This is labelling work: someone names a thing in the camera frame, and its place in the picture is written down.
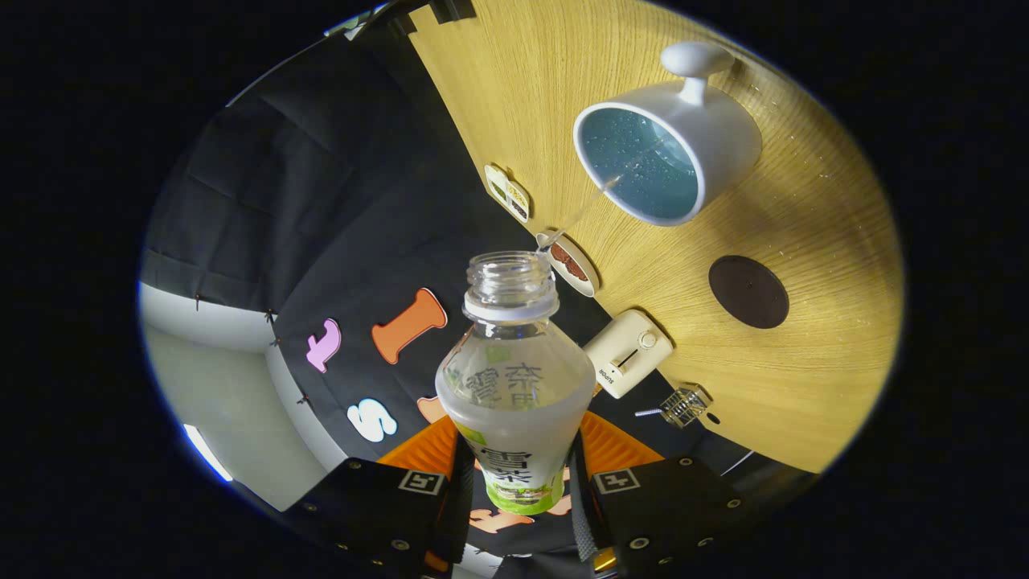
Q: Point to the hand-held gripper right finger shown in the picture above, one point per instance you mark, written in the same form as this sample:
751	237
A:
675	507

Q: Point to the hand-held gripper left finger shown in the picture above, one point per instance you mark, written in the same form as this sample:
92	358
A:
362	507

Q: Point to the clear juice bottle white label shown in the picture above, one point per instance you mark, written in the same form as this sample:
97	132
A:
514	386

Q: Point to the dark round coaster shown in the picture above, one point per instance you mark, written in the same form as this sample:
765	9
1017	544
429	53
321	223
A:
748	292

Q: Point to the white cup blue inside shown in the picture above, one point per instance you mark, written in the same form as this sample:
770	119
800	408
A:
723	137

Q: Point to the small spoon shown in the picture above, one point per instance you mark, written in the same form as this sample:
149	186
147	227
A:
647	412

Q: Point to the white toaster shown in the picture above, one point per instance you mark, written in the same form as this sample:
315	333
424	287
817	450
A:
631	354

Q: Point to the ceiling light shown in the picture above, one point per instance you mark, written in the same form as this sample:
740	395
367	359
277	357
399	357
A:
207	452

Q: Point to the wooden table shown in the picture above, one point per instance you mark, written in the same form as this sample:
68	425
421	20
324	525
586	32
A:
804	362

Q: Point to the white oval plate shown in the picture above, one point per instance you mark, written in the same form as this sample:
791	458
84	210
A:
591	283

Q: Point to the red-brown food pieces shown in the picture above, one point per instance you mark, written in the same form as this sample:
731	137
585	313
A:
571	264

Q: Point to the black backdrop cloth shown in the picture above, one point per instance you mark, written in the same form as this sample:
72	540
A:
338	201

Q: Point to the white divided dish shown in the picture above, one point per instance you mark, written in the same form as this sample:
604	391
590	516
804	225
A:
506	193

